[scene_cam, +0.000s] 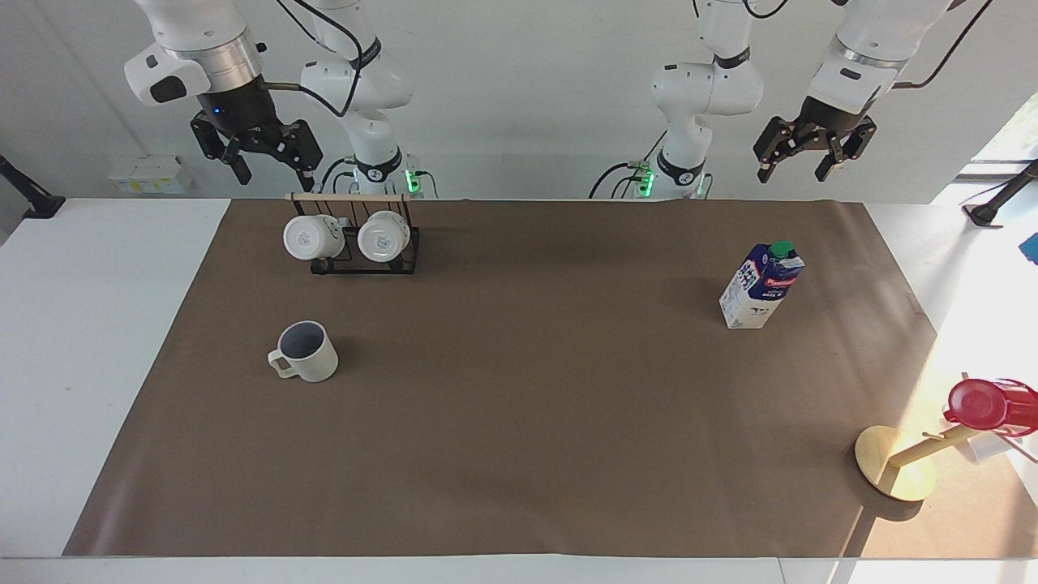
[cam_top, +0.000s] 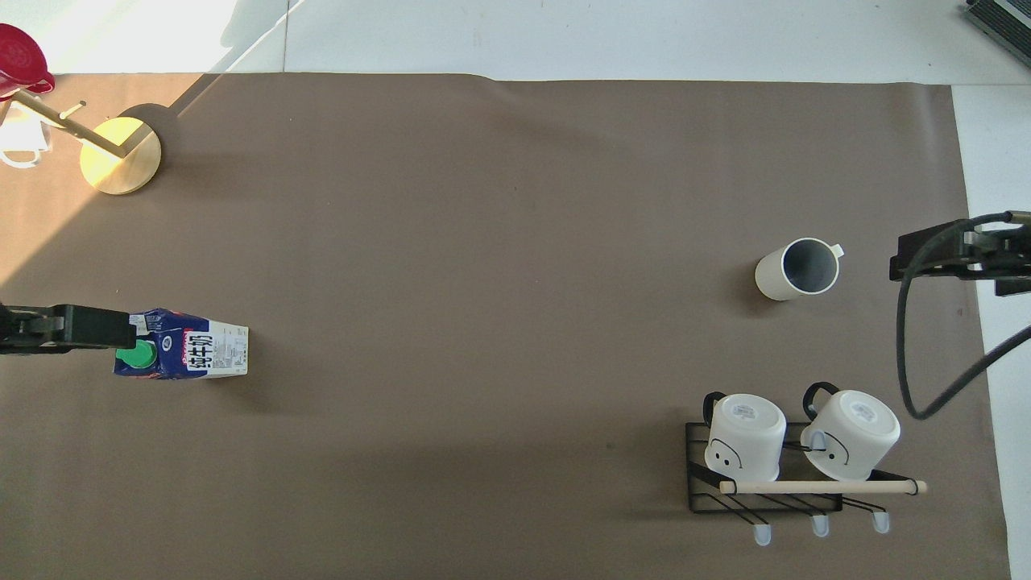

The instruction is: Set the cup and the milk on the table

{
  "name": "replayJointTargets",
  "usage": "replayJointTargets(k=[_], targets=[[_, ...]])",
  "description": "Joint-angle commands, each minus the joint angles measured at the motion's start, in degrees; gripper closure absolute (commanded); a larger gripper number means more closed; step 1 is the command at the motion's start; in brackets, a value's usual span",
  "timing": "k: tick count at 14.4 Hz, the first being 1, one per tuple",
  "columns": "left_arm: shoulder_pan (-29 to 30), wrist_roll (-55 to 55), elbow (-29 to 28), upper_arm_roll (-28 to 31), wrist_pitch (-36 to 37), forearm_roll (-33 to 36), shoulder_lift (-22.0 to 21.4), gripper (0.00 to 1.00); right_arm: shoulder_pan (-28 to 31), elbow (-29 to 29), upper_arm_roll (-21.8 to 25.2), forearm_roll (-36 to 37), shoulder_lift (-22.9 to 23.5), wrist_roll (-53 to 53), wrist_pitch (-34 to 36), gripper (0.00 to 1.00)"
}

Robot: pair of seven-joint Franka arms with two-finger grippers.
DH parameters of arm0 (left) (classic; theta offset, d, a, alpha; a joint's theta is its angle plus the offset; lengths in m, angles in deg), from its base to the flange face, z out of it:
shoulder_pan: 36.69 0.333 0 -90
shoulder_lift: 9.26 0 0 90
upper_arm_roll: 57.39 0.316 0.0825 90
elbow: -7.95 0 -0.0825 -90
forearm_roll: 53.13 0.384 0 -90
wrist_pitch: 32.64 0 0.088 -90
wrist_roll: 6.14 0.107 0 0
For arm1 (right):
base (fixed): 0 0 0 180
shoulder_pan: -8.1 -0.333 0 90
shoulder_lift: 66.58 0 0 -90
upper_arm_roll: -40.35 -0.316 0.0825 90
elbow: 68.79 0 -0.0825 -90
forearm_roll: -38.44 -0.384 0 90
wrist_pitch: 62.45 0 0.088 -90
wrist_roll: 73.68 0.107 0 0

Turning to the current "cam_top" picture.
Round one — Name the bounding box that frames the white mug with black handle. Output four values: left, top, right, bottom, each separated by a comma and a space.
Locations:
799, 381, 902, 483
702, 391, 788, 483

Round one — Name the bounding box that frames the wooden mug tree stand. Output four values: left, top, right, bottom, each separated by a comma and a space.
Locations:
11, 88, 163, 197

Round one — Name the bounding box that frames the clear glass mug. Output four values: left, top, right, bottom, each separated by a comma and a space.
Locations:
0, 100, 52, 169

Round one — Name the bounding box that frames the black wire rack with rod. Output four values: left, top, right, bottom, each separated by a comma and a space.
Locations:
685, 420, 929, 548

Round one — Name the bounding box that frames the blue white milk carton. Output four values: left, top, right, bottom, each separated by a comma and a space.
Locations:
113, 308, 250, 380

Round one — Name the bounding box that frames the grey ribbed box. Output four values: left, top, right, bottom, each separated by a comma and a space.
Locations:
964, 0, 1031, 60

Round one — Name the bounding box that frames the cream mug with grey inside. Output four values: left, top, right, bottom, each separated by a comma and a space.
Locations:
754, 237, 846, 302

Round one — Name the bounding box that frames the black cable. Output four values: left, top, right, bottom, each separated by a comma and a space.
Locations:
896, 211, 1031, 421

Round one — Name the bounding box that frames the red plastic cup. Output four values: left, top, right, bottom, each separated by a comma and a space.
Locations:
0, 23, 56, 102

